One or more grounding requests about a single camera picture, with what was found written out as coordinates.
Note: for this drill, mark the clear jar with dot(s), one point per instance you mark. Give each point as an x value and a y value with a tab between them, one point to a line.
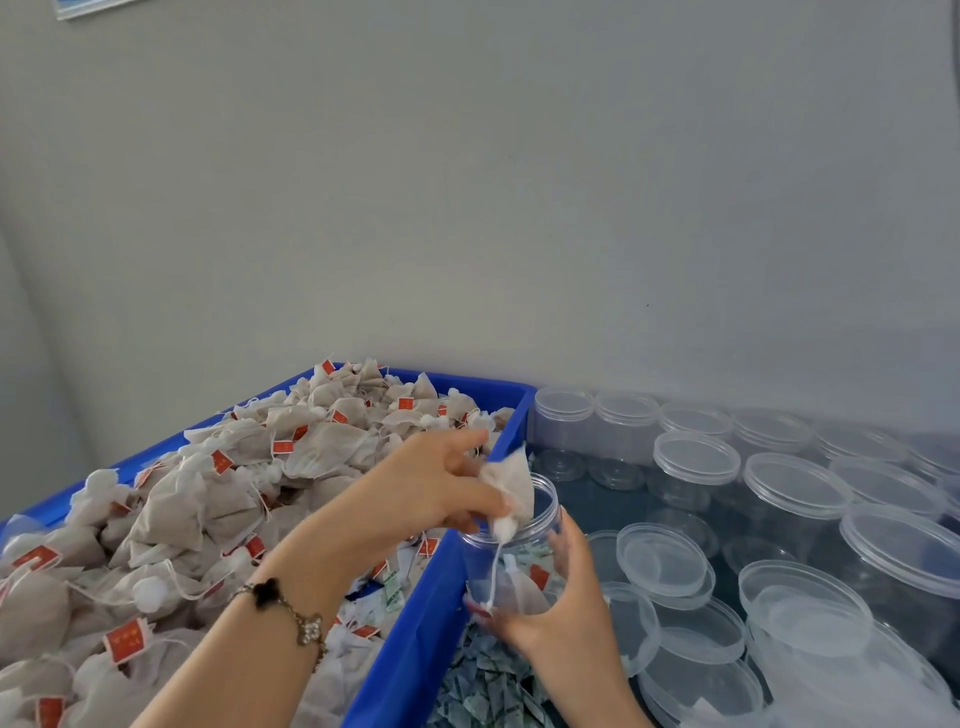
518	578

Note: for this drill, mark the pile of white label papers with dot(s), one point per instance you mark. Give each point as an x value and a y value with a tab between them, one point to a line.
870	690

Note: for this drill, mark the person's left hand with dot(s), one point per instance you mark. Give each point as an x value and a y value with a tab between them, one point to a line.
405	488

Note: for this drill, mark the blue plastic tray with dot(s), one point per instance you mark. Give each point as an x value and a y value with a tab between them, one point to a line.
435	630

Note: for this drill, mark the pile of green desiccant packets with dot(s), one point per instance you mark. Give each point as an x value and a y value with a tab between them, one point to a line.
480	698

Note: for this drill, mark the person's right hand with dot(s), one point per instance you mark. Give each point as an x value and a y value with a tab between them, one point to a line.
578	645

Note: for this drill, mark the group of lidded jars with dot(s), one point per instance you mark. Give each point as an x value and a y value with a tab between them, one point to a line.
795	488

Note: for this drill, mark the pile of tea bags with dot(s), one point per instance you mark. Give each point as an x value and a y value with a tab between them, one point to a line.
150	525

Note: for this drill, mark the person's left forearm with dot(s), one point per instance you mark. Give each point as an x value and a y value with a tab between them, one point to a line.
225	675

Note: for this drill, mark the white mesh tea bag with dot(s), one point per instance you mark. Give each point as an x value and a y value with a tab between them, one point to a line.
510	483

